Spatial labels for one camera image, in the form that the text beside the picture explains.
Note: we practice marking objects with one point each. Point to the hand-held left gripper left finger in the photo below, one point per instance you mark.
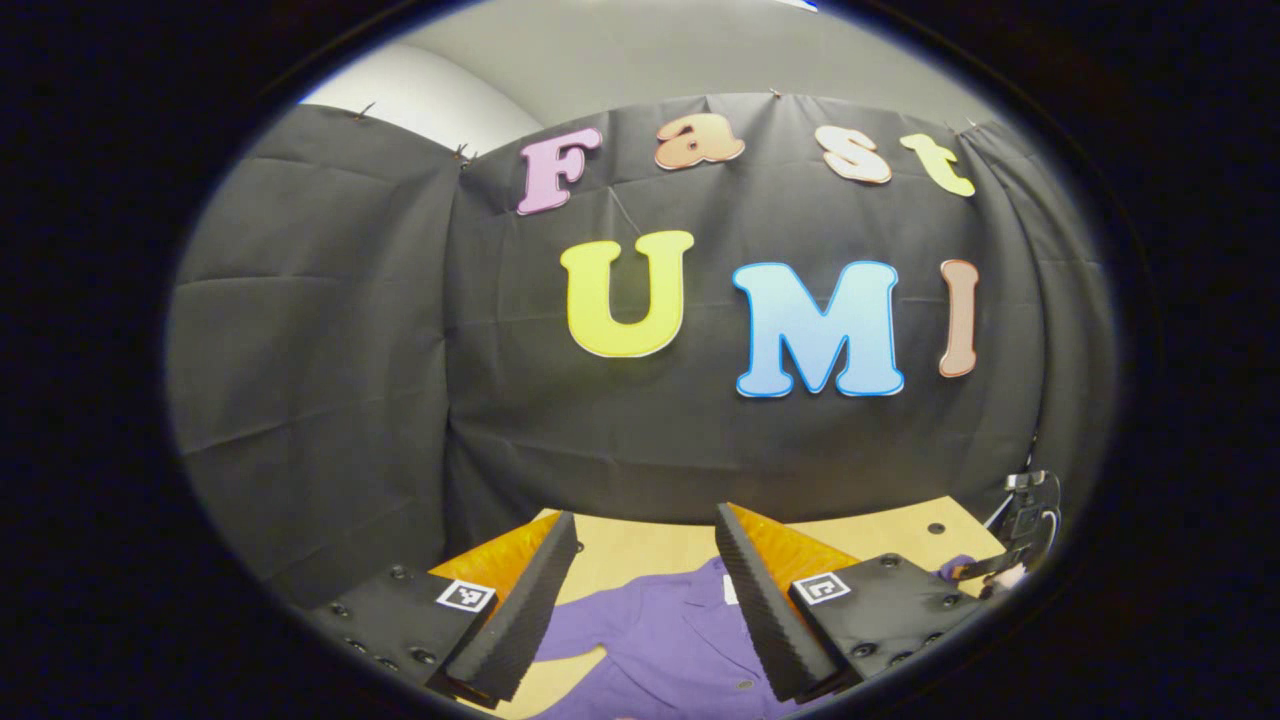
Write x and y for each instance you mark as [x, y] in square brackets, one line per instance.
[520, 620]

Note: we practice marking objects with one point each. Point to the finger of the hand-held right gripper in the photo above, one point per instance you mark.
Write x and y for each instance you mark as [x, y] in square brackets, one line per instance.
[990, 570]

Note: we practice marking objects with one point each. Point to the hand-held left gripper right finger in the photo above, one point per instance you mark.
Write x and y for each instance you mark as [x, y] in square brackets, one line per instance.
[765, 620]

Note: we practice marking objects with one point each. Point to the purple shirt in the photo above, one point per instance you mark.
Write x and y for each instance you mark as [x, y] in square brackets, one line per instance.
[660, 630]

